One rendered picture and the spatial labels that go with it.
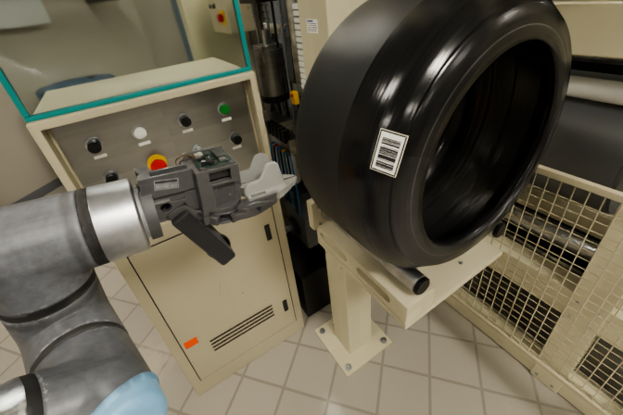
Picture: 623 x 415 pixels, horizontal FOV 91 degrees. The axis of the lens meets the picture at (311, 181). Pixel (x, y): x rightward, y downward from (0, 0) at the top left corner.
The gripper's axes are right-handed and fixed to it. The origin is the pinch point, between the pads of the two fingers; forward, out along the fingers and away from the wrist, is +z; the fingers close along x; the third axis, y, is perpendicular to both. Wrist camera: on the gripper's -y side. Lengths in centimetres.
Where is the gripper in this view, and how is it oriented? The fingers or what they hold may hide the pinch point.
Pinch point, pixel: (288, 183)
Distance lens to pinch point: 48.2
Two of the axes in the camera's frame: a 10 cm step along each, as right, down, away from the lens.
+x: -5.3, -4.1, 7.4
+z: 8.5, -2.6, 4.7
